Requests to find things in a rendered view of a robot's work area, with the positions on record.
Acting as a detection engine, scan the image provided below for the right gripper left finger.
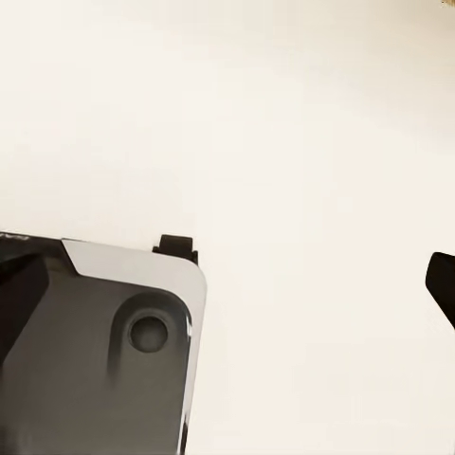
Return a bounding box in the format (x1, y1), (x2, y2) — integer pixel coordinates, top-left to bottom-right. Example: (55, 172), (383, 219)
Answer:
(0, 252), (49, 365)

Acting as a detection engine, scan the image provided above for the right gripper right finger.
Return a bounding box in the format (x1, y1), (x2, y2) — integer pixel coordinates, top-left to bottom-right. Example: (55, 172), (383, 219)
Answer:
(425, 251), (455, 328)

